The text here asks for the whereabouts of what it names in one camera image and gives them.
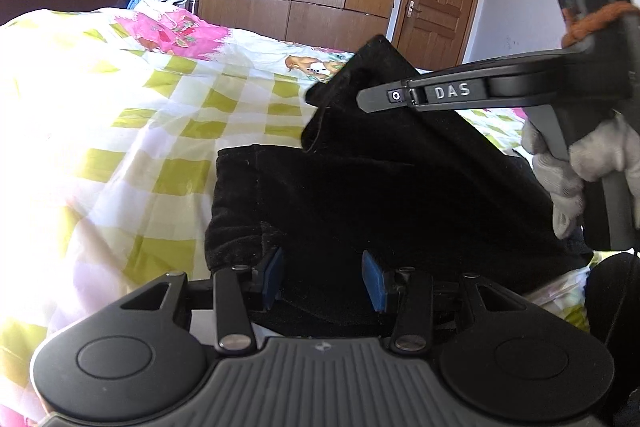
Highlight printed checkered blanket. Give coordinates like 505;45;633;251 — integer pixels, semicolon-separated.
0;7;616;427

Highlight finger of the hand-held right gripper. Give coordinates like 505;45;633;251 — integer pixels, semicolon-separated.
357;78;420;114

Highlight person's right hand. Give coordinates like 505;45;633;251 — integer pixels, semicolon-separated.
520;114;640;240

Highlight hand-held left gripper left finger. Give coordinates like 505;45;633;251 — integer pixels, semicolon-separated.
120;248;286;353

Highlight black pants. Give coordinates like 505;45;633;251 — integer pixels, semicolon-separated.
204;34;596;338

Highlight person's dark clothing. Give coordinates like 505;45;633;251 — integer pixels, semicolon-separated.
582;252;640;427

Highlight orange knitted band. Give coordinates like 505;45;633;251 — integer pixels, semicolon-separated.
560;1;638;48

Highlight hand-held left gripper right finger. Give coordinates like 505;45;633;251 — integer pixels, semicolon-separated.
362;251;528;353

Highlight pink printed pillow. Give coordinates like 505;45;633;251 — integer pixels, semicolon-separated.
112;7;231;58

